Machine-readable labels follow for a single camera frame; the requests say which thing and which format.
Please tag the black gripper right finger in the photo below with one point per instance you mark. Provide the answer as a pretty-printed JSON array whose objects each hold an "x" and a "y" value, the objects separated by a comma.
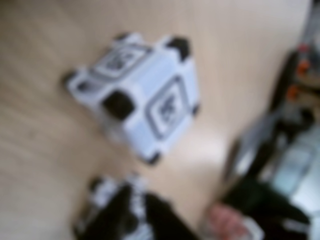
[{"x": 165, "y": 222}]

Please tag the white cube with lightning symbol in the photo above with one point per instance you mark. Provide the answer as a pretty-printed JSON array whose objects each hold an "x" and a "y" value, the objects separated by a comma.
[{"x": 102, "y": 192}]

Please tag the white cube with letter symbol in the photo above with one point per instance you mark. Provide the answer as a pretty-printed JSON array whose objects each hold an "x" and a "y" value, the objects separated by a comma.
[{"x": 150, "y": 82}]

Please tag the black device with orange parts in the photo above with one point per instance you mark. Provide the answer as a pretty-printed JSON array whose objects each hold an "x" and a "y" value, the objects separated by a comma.
[{"x": 285, "y": 82}]

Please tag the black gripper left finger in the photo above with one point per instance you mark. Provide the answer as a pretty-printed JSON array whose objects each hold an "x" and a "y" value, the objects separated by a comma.
[{"x": 115, "y": 222}]

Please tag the person's hand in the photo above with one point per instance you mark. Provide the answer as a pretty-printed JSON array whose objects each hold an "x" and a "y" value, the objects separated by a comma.
[{"x": 228, "y": 220}]

